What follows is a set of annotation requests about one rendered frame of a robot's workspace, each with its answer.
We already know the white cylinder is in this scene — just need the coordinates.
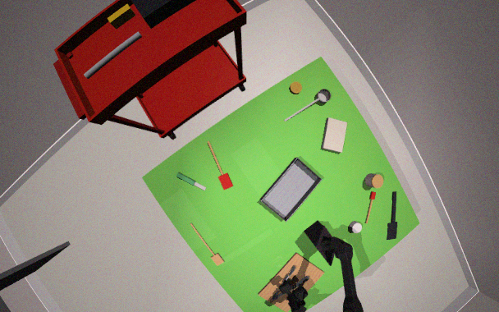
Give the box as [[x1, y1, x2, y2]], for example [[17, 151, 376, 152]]
[[350, 221, 362, 233]]

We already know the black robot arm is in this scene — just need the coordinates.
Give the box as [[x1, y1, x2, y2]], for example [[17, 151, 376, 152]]
[[291, 237, 364, 312]]

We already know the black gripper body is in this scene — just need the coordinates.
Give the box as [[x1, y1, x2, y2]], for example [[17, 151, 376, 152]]
[[279, 281, 306, 307]]

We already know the orange round disc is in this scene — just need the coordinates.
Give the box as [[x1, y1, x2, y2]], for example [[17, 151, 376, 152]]
[[290, 82, 302, 94]]

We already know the light brown wooden board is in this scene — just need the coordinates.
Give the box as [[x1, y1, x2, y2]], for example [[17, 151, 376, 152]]
[[259, 252, 324, 312]]

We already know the beige flat board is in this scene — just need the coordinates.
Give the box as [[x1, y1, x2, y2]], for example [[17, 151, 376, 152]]
[[322, 117, 347, 153]]

